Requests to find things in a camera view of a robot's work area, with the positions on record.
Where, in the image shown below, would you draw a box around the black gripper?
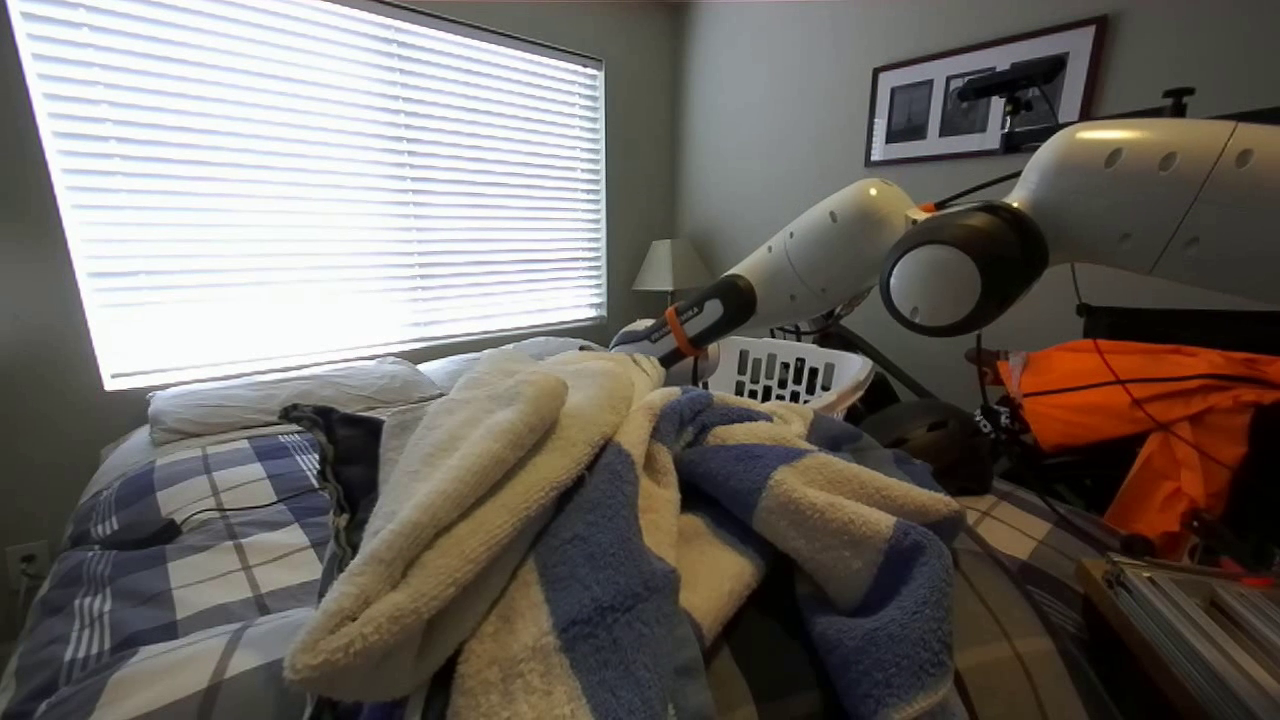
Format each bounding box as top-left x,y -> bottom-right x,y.
649,277 -> 760,372

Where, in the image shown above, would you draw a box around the white plastic laundry basket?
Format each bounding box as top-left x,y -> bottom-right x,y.
695,333 -> 879,416

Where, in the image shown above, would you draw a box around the blue cream striped towel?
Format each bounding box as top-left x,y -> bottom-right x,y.
443,385 -> 972,720

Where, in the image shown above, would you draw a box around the plain cream towel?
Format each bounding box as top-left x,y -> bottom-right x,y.
281,341 -> 658,712

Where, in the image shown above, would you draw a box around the white shade table lamp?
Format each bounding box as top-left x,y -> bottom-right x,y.
626,236 -> 713,324

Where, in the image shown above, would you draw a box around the white pillow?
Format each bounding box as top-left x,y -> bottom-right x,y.
144,350 -> 448,447
415,333 -> 600,393

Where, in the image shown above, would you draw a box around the black helmet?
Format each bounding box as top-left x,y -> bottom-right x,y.
859,396 -> 1002,500

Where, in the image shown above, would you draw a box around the white window blinds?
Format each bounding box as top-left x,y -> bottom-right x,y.
4,0 -> 610,396

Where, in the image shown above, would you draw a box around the orange jacket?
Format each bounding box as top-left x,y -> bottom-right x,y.
975,334 -> 1280,565

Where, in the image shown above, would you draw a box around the dark headboard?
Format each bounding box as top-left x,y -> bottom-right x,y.
1075,298 -> 1280,354

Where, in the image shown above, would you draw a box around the blue plaid comforter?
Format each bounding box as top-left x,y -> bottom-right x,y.
0,419 -> 1135,720

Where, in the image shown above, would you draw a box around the orange cable wrap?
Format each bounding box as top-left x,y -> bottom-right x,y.
658,298 -> 702,362

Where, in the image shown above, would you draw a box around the black framed wall picture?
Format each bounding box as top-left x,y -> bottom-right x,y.
859,10 -> 1110,171

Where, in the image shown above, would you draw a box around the black stereo camera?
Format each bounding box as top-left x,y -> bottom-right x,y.
952,50 -> 1071,113

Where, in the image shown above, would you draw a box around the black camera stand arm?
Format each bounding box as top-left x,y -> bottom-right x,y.
996,83 -> 1280,153

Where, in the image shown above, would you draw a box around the white wall outlet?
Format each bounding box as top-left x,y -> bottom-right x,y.
4,535 -> 50,584

